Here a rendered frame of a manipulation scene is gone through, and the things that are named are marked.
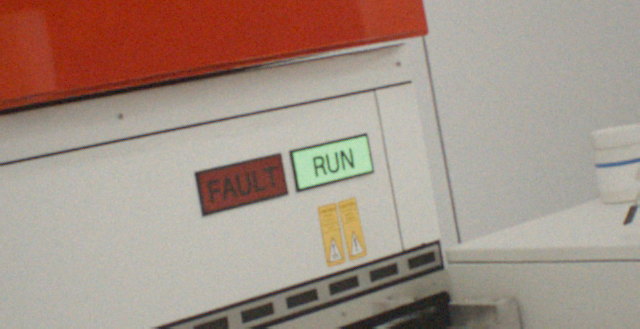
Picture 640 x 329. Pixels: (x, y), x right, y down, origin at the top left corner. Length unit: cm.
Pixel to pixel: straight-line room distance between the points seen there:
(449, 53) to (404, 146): 219
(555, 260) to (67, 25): 61
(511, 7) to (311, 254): 257
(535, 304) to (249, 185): 36
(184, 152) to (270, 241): 15
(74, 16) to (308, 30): 29
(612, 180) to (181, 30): 67
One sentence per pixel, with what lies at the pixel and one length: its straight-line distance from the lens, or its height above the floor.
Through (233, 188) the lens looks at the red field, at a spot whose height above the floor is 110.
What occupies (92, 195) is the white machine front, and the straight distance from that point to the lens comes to 134.
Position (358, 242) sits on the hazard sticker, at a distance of 154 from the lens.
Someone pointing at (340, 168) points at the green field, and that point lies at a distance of 153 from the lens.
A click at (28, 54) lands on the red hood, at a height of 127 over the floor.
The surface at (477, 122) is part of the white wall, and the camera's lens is 383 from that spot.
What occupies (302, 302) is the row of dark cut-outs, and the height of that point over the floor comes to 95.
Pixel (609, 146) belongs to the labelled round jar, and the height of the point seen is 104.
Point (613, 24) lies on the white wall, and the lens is 437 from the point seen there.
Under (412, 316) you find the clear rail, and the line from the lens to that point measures 160.
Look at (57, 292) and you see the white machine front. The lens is 132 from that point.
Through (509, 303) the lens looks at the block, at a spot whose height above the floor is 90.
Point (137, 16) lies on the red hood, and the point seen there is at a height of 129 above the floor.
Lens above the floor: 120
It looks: 3 degrees down
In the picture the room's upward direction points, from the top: 10 degrees counter-clockwise
